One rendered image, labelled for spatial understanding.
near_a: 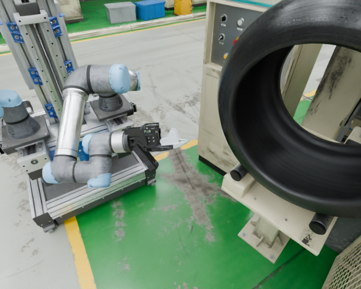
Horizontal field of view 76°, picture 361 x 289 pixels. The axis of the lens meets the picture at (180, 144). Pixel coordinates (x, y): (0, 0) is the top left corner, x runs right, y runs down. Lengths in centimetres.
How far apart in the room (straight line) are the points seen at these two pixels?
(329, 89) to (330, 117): 11
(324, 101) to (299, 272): 112
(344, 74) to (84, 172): 91
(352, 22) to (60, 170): 83
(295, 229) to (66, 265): 137
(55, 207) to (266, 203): 130
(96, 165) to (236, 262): 115
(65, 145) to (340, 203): 84
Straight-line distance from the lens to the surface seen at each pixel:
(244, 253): 170
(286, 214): 92
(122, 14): 611
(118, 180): 172
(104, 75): 98
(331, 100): 98
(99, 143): 83
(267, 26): 58
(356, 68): 93
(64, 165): 87
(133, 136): 81
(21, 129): 147
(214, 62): 159
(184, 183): 193
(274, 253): 174
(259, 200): 92
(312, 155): 97
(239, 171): 83
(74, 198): 172
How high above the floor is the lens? 153
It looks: 43 degrees down
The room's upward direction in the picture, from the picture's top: straight up
